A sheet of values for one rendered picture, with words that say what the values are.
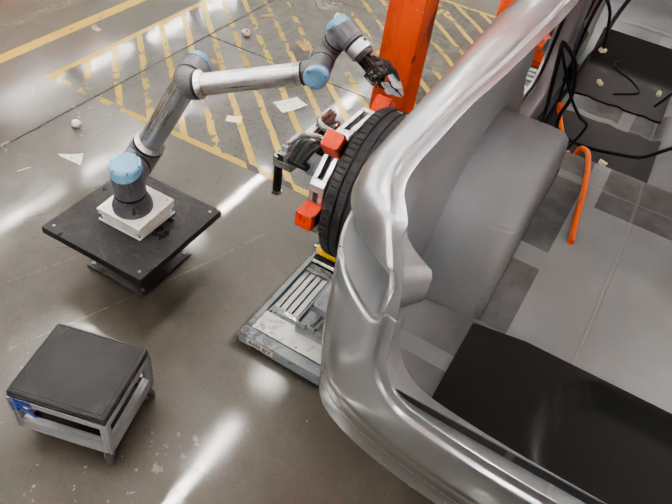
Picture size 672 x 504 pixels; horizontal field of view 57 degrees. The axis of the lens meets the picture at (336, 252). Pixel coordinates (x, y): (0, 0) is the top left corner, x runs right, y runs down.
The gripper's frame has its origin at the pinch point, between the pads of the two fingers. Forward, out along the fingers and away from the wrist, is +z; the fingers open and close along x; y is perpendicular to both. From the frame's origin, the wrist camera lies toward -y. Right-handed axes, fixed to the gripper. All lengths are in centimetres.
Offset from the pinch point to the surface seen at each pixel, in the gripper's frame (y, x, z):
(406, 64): -32.7, -4.2, -10.5
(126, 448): 93, -148, 33
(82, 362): 94, -129, -4
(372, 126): 12.8, -11.3, 2.5
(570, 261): 17, 14, 84
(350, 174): 28.3, -22.7, 10.8
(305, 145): 19.2, -35.1, -9.9
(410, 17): -29.1, 11.4, -22.0
